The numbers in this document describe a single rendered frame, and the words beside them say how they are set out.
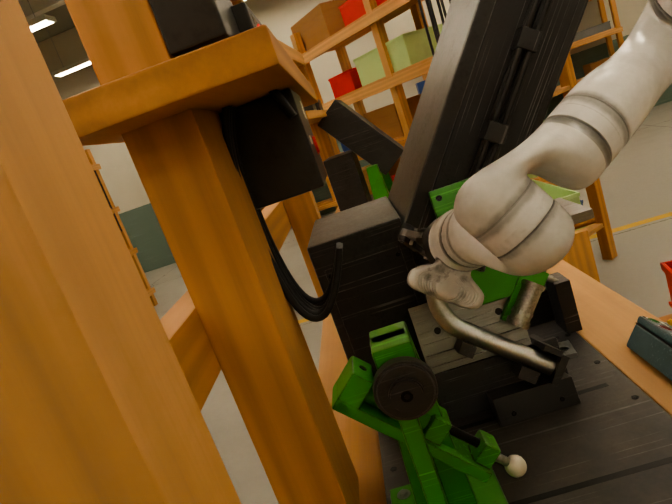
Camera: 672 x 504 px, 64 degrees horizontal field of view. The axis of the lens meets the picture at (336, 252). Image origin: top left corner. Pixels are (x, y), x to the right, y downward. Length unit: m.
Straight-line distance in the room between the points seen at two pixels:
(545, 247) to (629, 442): 0.45
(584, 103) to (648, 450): 0.50
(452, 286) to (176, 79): 0.37
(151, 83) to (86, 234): 0.27
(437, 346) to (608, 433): 0.28
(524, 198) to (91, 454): 0.36
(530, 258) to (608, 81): 0.17
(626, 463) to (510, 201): 0.47
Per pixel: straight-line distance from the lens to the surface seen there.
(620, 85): 0.55
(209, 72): 0.57
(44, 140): 0.34
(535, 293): 0.92
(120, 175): 11.17
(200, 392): 0.65
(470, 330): 0.91
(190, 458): 0.38
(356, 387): 0.67
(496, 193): 0.47
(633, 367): 1.03
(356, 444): 1.05
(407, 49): 4.08
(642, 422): 0.91
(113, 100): 0.60
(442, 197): 0.94
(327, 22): 4.78
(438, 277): 0.64
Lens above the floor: 1.43
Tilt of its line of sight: 12 degrees down
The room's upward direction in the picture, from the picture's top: 20 degrees counter-clockwise
